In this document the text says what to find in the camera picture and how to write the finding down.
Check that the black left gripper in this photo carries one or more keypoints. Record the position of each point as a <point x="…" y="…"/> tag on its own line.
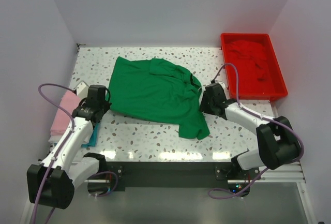
<point x="107" y="105"/>

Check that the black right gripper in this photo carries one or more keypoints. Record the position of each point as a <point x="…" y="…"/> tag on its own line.
<point x="202" y="106"/>

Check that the green t shirt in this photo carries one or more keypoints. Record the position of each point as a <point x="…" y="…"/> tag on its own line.
<point x="157" y="90"/>

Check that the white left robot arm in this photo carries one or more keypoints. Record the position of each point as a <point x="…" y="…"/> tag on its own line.
<point x="54" y="180"/>

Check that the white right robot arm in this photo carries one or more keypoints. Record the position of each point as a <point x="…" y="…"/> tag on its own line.
<point x="277" y="142"/>

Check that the folded pink t shirt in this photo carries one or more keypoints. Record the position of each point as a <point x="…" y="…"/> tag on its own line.
<point x="61" y="121"/>

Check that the folded teal t shirt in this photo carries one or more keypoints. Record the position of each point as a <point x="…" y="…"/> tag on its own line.
<point x="93" y="139"/>

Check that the folded white t shirt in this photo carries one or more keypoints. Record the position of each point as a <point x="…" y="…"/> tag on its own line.
<point x="55" y="137"/>

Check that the red plastic bin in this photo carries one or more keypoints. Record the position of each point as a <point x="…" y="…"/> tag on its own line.
<point x="280" y="89"/>

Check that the red t shirt in bin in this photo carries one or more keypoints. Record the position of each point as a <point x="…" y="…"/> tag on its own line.
<point x="250" y="59"/>

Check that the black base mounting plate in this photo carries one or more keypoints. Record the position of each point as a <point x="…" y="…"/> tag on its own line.
<point x="177" y="174"/>

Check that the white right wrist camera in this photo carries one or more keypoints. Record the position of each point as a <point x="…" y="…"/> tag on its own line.
<point x="224" y="86"/>

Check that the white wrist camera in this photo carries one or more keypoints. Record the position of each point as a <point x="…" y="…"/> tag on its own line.
<point x="81" y="89"/>
<point x="224" y="86"/>

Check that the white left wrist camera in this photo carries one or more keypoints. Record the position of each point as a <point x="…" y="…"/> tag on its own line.
<point x="81" y="89"/>

